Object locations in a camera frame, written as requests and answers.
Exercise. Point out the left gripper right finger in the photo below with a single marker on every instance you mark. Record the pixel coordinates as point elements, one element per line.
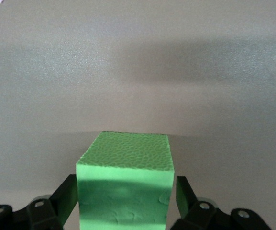
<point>185,201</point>

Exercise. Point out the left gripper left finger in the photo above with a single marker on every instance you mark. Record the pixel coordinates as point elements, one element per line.
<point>63,203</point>

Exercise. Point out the green foam cube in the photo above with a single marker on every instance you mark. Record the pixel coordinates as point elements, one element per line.
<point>125,187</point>

